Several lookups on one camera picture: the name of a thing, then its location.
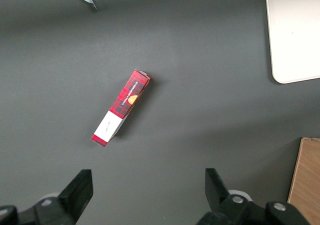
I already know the wooden two-drawer cabinet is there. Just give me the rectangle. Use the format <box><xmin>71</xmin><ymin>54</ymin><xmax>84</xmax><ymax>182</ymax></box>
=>
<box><xmin>286</xmin><ymin>136</ymin><xmax>320</xmax><ymax>225</ymax></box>

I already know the red plaid shortbread box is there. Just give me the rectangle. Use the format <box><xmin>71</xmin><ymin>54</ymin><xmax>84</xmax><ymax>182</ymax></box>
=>
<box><xmin>90</xmin><ymin>69</ymin><xmax>153</xmax><ymax>148</ymax></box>

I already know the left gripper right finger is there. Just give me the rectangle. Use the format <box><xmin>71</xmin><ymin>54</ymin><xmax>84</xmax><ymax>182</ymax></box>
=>
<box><xmin>196</xmin><ymin>168</ymin><xmax>311</xmax><ymax>225</ymax></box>

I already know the beige plastic tray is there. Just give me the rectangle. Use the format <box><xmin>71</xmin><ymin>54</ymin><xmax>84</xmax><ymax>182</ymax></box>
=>
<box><xmin>265</xmin><ymin>0</ymin><xmax>320</xmax><ymax>85</ymax></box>

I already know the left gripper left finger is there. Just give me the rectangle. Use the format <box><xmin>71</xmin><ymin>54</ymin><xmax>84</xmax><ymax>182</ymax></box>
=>
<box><xmin>0</xmin><ymin>169</ymin><xmax>94</xmax><ymax>225</ymax></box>

